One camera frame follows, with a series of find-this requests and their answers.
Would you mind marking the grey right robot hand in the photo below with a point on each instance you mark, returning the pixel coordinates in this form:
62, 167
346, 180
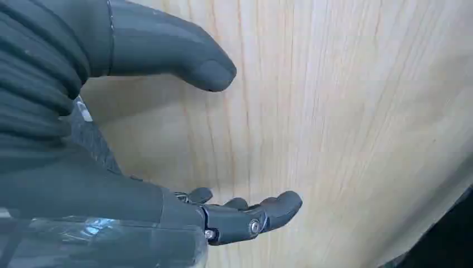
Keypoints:
147, 40

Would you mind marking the ribbed grey right arm sleeve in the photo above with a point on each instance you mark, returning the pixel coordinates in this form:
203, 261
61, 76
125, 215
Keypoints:
33, 74

